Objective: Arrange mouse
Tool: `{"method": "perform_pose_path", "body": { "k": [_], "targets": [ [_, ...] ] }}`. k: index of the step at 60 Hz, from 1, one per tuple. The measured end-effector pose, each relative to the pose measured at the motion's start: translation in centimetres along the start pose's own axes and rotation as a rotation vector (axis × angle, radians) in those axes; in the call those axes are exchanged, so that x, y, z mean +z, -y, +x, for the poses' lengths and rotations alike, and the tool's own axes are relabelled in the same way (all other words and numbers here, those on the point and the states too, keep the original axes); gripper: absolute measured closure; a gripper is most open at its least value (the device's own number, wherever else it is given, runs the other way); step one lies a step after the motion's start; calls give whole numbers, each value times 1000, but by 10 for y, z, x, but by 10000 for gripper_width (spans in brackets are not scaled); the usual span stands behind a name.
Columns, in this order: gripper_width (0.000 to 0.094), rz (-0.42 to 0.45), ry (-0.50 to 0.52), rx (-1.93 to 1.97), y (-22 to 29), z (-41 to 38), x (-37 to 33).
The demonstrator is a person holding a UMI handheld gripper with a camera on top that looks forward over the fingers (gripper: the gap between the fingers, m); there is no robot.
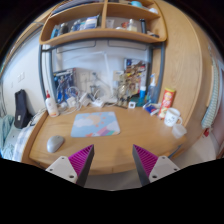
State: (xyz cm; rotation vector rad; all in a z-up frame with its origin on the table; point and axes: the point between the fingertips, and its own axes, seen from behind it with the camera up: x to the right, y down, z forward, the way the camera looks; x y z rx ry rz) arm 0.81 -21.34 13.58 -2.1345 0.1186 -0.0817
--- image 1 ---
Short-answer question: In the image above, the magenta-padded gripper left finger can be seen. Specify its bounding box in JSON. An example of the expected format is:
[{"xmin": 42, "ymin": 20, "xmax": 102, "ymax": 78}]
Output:
[{"xmin": 45, "ymin": 143, "xmax": 95, "ymax": 188}]

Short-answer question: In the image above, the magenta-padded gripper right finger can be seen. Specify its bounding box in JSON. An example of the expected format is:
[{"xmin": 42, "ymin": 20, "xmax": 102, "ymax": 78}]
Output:
[{"xmin": 132, "ymin": 143, "xmax": 181, "ymax": 187}]

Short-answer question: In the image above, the grey computer mouse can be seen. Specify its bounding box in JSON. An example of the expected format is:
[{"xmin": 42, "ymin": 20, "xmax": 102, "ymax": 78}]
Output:
[{"xmin": 46, "ymin": 135, "xmax": 65, "ymax": 154}]

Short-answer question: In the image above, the light blue cloud-print mouse pad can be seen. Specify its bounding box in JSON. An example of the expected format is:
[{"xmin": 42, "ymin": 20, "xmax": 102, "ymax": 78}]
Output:
[{"xmin": 70, "ymin": 111, "xmax": 121, "ymax": 138}]

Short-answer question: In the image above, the clear plastic cup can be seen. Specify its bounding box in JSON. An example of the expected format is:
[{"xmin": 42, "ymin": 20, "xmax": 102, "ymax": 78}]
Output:
[{"xmin": 171, "ymin": 123, "xmax": 188, "ymax": 140}]

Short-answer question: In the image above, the plaid bedding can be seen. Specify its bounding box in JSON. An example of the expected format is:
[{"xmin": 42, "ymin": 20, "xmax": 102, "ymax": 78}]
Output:
[{"xmin": 11, "ymin": 124, "xmax": 36, "ymax": 163}]

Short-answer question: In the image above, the white mug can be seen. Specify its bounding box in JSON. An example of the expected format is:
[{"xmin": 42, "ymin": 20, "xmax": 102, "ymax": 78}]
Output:
[{"xmin": 163, "ymin": 107, "xmax": 184, "ymax": 128}]

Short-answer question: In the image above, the small blue pack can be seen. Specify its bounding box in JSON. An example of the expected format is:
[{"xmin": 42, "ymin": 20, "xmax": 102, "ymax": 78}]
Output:
[{"xmin": 143, "ymin": 102, "xmax": 162, "ymax": 116}]

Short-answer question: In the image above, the white red-capped pump bottle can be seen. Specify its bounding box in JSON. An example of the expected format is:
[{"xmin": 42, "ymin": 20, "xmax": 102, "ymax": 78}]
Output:
[{"xmin": 45, "ymin": 89, "xmax": 60, "ymax": 118}]

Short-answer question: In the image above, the teal blanket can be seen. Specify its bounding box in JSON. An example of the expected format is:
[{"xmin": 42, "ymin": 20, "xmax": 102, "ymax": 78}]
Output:
[{"xmin": 0, "ymin": 114, "xmax": 15, "ymax": 159}]

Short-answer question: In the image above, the red snack tube can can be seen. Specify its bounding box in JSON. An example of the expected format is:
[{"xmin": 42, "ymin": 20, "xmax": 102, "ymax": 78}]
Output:
[{"xmin": 157, "ymin": 87, "xmax": 177, "ymax": 120}]

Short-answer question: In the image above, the black bag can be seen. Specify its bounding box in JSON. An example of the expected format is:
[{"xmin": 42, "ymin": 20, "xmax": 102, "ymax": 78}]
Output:
[{"xmin": 13, "ymin": 88, "xmax": 34, "ymax": 130}]

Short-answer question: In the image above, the white power strip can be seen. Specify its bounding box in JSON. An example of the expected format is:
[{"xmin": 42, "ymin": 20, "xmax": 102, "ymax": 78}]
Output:
[{"xmin": 89, "ymin": 98, "xmax": 106, "ymax": 108}]

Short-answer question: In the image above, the blue tube with white cap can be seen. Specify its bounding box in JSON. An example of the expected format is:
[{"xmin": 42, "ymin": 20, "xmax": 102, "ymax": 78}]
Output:
[{"xmin": 139, "ymin": 85, "xmax": 147, "ymax": 101}]

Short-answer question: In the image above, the blue spray bottle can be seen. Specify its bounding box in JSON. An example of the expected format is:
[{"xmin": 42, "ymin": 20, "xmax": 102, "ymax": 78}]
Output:
[{"xmin": 146, "ymin": 73, "xmax": 158, "ymax": 104}]

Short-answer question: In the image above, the striped hanging towel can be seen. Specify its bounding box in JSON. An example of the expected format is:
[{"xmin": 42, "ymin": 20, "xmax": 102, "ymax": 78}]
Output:
[{"xmin": 201, "ymin": 66, "xmax": 221, "ymax": 129}]

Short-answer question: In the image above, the blue robot model kit box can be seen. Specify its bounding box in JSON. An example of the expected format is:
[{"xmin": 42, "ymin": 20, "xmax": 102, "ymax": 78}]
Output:
[{"xmin": 53, "ymin": 68, "xmax": 78, "ymax": 103}]

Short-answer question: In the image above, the tangle of white cables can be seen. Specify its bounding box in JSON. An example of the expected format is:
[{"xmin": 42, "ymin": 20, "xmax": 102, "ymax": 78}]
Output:
[{"xmin": 59, "ymin": 86, "xmax": 83, "ymax": 114}]

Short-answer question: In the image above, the wooden wall shelf unit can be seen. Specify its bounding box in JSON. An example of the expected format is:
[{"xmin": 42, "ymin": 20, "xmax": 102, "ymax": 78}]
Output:
[{"xmin": 39, "ymin": 0, "xmax": 168, "ymax": 47}]

